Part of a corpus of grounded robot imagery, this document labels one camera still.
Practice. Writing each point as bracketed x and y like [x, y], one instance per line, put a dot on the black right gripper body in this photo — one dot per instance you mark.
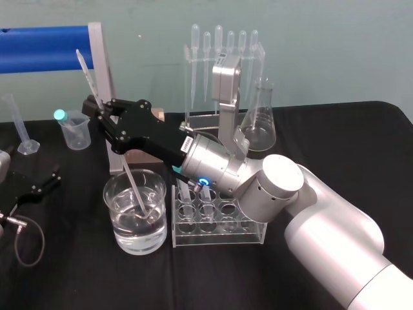
[155, 135]

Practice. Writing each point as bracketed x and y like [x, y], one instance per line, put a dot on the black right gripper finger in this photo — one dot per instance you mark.
[111, 106]
[113, 132]

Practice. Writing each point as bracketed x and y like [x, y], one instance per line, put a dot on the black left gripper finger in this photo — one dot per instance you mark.
[48, 184]

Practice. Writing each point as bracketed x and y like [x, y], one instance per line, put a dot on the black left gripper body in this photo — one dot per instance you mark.
[17, 190]

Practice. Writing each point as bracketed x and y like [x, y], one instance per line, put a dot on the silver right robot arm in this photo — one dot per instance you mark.
[322, 226]

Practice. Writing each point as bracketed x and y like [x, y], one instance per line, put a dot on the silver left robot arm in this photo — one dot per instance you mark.
[2, 164]

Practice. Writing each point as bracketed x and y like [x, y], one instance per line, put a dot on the clear test tube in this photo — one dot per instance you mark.
[207, 203]
[186, 200]

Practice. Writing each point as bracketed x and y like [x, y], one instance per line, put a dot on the blue tube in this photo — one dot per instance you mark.
[42, 48]

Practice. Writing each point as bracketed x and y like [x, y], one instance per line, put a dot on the glass beaker with water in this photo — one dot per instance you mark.
[138, 239]

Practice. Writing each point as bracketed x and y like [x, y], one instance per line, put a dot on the clear acrylic test tube rack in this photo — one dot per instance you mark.
[219, 239]

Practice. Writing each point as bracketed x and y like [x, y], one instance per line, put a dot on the brown wooden base block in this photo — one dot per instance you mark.
[142, 159]

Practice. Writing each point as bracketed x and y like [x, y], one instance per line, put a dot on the small clear plastic measuring cup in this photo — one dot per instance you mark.
[77, 135]

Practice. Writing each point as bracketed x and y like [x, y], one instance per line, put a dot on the clear acrylic pipette stand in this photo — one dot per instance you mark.
[200, 121]

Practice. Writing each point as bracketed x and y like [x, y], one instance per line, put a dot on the small bottle with cyan cap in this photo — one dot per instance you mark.
[59, 114]

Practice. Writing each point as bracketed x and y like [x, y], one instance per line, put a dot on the clear plastic graduated cylinder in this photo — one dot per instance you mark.
[20, 127]

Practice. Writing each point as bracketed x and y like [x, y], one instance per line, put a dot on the clear glass conical flask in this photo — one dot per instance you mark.
[258, 137]

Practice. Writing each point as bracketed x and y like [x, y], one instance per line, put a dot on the black table cloth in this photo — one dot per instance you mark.
[80, 284]

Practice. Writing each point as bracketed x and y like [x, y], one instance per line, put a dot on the clear plastic pipette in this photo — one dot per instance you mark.
[230, 37]
[242, 37]
[218, 34]
[195, 32]
[206, 40]
[254, 37]

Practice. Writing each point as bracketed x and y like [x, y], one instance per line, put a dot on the grey metal upright post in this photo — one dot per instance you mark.
[100, 58]

